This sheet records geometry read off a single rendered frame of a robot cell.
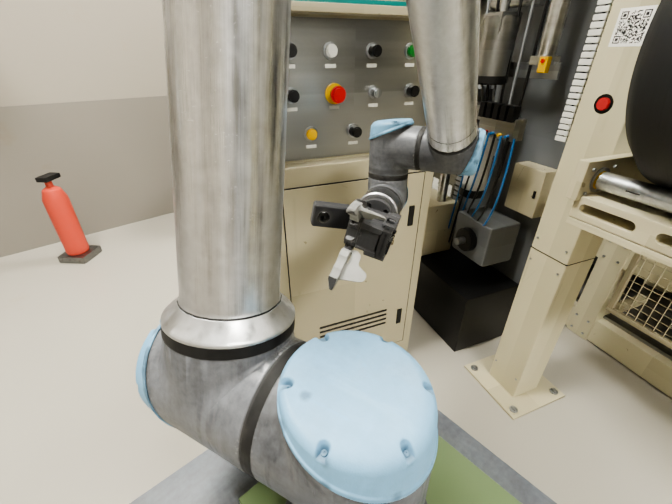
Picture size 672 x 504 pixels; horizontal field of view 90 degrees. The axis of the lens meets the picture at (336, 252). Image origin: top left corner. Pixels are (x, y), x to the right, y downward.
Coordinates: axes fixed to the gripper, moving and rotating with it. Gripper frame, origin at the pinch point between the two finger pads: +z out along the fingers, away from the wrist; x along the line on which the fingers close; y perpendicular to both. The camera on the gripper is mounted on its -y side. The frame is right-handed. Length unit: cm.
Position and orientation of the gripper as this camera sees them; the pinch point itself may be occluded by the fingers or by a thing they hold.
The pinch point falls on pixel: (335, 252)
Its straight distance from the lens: 53.7
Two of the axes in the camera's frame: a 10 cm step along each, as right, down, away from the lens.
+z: -3.2, 4.3, -8.5
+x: -2.3, 8.3, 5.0
